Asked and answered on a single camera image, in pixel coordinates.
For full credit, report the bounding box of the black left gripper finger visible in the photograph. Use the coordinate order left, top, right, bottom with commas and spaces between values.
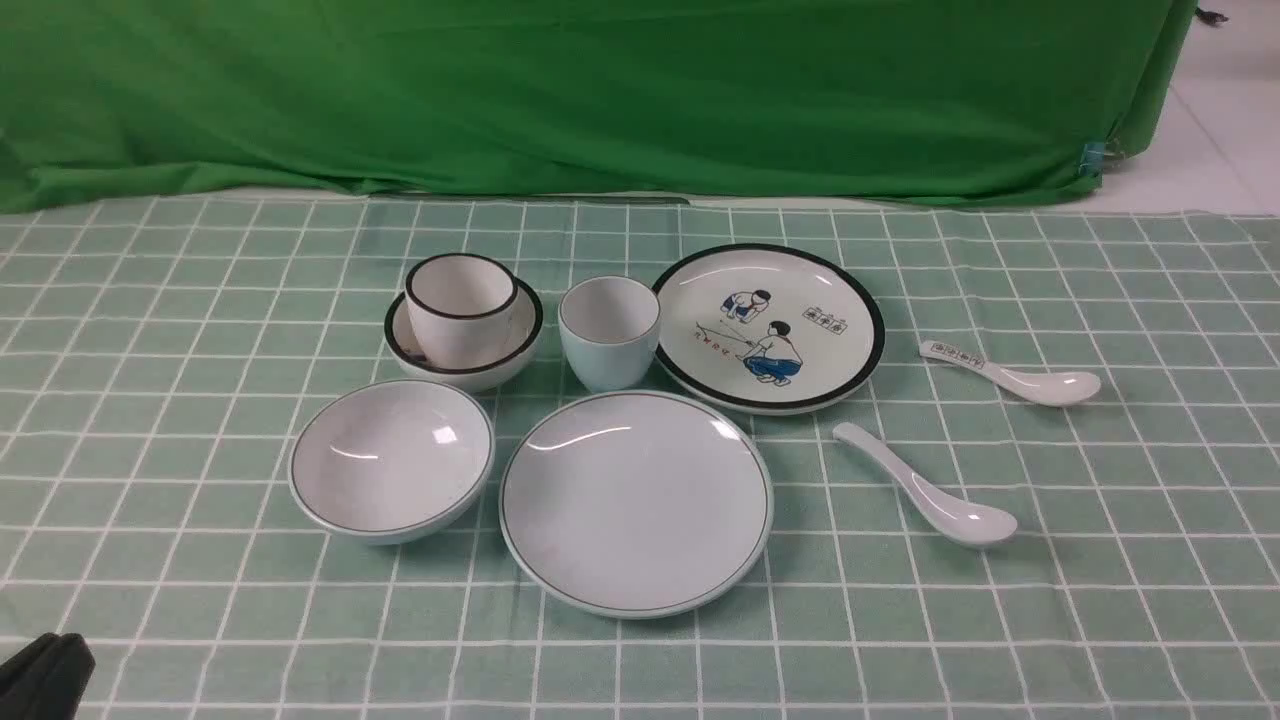
1, 633, 96, 719

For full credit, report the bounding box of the light blue cup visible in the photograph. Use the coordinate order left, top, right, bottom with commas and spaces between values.
558, 275, 662, 393

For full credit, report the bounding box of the plain white spoon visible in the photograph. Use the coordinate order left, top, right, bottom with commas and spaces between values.
832, 421, 1019, 548

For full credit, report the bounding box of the white cup black rim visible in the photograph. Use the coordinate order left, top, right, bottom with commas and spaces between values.
404, 252, 518, 369

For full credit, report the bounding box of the green backdrop cloth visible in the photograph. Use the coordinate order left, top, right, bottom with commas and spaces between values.
1, 1, 1196, 213

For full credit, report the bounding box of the white bowl black rim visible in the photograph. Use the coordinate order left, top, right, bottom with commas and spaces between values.
383, 278, 545, 395

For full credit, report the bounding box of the light blue plate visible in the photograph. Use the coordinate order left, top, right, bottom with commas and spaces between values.
498, 389, 774, 619

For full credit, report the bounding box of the illustrated plate black rim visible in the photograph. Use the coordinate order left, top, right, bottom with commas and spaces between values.
652, 243, 886, 416

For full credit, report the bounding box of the white spoon with print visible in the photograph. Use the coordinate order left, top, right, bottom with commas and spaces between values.
918, 340, 1102, 407

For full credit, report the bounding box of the blue clip on backdrop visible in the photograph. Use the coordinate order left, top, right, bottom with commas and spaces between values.
1076, 142, 1107, 179

